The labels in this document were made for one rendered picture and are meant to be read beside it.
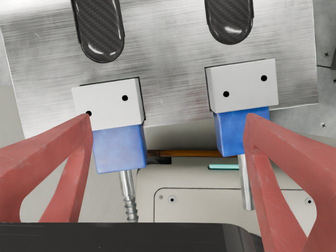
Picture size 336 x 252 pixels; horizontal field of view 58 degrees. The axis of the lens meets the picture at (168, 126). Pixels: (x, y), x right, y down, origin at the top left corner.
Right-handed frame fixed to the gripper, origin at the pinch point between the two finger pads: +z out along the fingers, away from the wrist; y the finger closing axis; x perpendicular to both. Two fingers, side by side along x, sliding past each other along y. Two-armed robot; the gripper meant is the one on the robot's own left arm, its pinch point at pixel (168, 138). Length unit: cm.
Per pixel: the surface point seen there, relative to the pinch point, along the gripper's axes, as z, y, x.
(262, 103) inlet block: 10.4, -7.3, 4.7
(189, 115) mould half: 12.2, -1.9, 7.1
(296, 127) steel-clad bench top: 16.2, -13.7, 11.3
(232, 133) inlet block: 10.4, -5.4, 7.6
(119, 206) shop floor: 68, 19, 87
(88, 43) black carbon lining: 15.2, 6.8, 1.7
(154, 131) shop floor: 81, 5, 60
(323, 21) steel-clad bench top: 21.1, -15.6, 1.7
